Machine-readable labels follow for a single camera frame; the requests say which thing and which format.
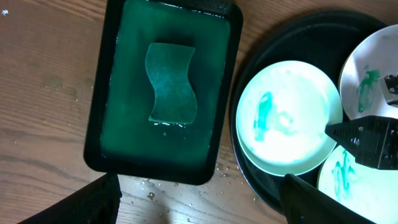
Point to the black round tray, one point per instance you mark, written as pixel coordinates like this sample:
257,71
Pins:
324,39

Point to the green scouring sponge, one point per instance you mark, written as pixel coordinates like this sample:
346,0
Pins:
167,68

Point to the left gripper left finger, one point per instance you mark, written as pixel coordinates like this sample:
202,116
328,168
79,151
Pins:
96,203

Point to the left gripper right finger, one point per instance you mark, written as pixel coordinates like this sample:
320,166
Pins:
302,203

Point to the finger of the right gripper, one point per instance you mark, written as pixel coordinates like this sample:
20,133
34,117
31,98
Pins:
372,140
389,88

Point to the mint plate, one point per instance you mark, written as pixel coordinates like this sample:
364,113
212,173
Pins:
371,193
281,118

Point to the black rectangular water tray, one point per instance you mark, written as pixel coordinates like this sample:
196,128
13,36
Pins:
120,138

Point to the white plate with green stain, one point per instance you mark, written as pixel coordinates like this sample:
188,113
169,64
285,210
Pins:
374,58

